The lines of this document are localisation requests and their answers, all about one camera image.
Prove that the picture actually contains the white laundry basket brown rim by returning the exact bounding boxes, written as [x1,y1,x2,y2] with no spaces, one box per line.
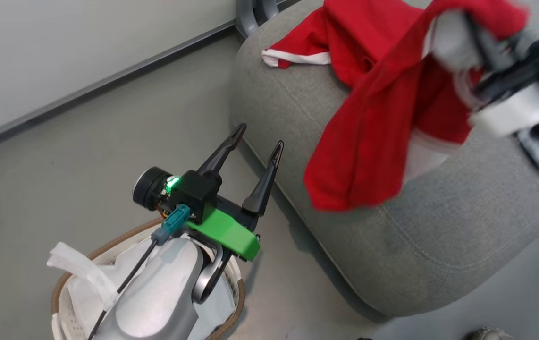
[51,217,246,340]

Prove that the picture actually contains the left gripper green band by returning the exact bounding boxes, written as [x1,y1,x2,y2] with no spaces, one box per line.
[187,124,285,263]

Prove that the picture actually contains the grey upholstered seat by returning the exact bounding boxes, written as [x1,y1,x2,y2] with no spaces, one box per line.
[229,0,539,318]

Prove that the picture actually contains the black cable with teal connector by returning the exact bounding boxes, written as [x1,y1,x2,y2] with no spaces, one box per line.
[87,204,191,340]

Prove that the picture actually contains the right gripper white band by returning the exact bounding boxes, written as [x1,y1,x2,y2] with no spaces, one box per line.
[465,13,539,137]

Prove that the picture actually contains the white basket liner cloth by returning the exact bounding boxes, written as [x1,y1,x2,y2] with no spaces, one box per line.
[46,231,238,340]

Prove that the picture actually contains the grey partition bottom rail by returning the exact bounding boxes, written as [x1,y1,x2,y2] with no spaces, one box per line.
[0,18,239,157]

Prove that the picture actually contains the red garment with white trim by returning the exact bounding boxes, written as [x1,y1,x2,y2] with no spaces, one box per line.
[261,0,530,212]

